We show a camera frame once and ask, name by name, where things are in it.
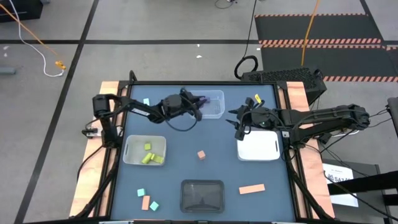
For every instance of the orange short rectangular block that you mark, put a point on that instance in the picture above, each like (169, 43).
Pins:
(145, 203)

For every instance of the black perforated computer tower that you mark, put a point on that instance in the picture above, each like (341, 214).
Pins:
(280, 76)

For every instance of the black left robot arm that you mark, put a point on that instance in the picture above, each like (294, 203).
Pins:
(136, 109)

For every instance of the blue-grey table mat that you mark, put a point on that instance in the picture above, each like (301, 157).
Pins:
(186, 140)

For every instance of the teal cube block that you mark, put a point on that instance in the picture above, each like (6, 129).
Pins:
(141, 192)
(154, 206)

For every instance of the grey flat bar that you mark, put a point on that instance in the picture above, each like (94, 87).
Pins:
(7, 70)

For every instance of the black clamp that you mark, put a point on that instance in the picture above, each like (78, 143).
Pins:
(91, 132)

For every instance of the printed white paper sheet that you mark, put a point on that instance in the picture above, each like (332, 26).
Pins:
(339, 193)

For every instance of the teal rectangular block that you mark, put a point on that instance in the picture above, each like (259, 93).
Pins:
(146, 101)

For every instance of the clear plastic bin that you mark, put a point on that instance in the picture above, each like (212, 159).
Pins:
(217, 109)

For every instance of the orange cube block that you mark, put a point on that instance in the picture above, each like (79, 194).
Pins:
(201, 155)

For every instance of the dark smoky plastic bin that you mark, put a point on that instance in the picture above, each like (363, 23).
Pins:
(202, 196)

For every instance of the black side cart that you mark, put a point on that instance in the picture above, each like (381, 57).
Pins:
(370, 202)

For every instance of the small yellow tag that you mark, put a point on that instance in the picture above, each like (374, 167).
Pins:
(257, 98)

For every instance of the frosted translucent plastic bin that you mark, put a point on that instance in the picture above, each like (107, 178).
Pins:
(133, 146)

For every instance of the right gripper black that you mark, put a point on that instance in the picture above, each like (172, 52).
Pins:
(261, 118)

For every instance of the yellow-green cube block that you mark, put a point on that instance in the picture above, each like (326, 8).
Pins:
(147, 147)

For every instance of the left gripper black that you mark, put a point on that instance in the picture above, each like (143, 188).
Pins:
(172, 105)

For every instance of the yellow-green rectangular block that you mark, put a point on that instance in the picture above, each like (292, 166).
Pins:
(158, 159)

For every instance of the white plastic bin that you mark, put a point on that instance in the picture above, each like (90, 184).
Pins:
(258, 147)

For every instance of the wooden table side board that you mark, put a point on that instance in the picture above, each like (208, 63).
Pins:
(297, 96)
(90, 174)

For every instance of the black cabinet box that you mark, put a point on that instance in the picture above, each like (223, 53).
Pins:
(18, 11)

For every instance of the black floor mat striped edge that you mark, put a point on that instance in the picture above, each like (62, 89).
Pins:
(342, 28)
(342, 60)

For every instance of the orange long block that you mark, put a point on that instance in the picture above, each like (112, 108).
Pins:
(252, 189)

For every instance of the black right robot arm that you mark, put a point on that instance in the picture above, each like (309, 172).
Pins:
(326, 116)

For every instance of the yellow-green long block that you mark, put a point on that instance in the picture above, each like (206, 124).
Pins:
(146, 158)

